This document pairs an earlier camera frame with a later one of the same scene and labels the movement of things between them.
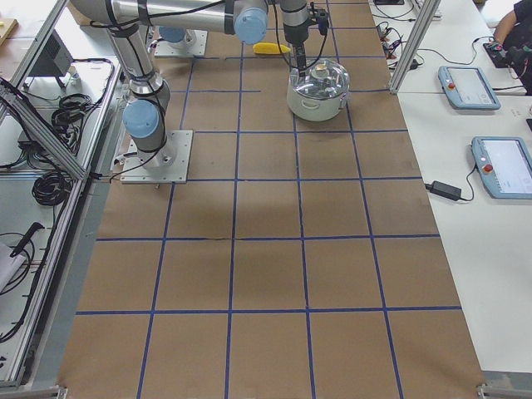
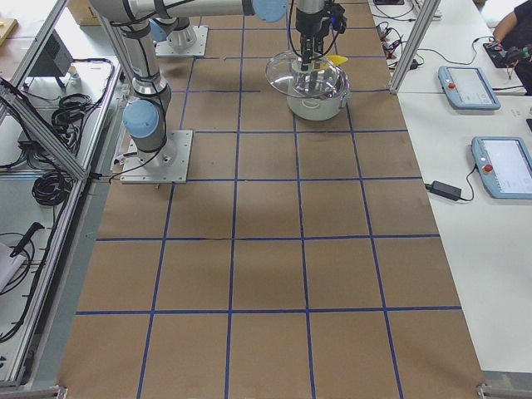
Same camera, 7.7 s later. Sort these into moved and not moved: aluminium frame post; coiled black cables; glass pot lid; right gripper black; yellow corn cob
Moved: right gripper black; glass pot lid; yellow corn cob
Not moved: aluminium frame post; coiled black cables
